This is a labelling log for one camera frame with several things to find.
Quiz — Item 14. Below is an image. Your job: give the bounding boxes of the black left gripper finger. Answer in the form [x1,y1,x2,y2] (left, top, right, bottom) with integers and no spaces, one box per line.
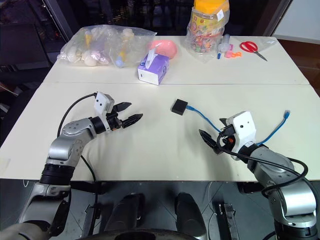
[122,113,144,130]
[112,101,133,114]

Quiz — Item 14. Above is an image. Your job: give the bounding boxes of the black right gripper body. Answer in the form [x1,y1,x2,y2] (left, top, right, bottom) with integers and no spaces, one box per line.
[214,124,238,154]

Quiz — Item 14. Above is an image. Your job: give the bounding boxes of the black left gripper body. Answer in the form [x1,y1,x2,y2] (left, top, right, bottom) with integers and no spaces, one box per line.
[106,111,126,132]

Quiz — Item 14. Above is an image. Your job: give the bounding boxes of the black adapter box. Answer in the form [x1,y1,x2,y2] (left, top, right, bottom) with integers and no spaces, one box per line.
[170,98,188,116]

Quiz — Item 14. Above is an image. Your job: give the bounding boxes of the purple tissue box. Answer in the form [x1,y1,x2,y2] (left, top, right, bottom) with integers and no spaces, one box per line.
[136,48,171,87]

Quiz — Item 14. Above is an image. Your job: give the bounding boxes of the clear bag of toys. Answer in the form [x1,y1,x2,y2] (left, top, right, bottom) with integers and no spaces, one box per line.
[56,24,158,69]

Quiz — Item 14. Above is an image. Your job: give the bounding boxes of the pink small plastic piece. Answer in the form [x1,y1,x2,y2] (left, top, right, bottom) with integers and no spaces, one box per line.
[224,44,235,60]

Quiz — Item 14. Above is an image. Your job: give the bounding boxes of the blue marker pen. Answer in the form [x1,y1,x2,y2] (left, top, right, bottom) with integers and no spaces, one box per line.
[216,36,224,60]

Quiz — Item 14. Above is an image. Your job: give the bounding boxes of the clear plastic bag around jar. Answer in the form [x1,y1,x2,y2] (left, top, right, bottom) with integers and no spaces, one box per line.
[180,0,230,64]

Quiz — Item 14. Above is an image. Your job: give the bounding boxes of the pink rounded plastic object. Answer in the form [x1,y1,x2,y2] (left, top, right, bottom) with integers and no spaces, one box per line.
[147,39,179,60]

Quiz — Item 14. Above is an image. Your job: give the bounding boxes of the dark rounded shape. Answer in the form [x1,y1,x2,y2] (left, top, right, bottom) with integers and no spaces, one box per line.
[103,192,146,235]
[174,192,207,237]

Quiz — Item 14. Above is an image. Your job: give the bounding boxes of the flat clear plastic bag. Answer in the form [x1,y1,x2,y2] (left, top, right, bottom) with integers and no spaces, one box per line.
[234,36,277,55]

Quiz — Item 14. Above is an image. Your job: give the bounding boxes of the colourful jar with yellow lid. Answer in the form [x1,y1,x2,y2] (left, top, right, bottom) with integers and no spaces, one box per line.
[187,0,230,54]

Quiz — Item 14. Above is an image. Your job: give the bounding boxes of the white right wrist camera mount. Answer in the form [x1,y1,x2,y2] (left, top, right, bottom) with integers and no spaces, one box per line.
[228,111,257,153]

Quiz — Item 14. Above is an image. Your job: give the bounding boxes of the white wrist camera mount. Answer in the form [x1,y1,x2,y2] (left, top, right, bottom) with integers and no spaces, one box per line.
[93,91,115,132]
[228,111,257,153]

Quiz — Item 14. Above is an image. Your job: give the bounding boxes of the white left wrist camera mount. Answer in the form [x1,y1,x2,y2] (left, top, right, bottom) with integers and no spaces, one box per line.
[93,91,115,132]

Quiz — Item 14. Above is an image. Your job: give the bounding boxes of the blue Ethernet cable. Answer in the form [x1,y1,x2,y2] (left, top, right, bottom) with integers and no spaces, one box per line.
[186,104,292,146]

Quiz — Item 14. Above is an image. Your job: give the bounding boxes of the thin white wire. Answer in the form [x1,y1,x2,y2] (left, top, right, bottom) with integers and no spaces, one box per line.
[206,181,219,226]

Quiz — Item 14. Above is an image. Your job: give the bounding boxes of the red-handled scissors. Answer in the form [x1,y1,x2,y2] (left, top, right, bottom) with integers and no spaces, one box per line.
[240,40,268,62]

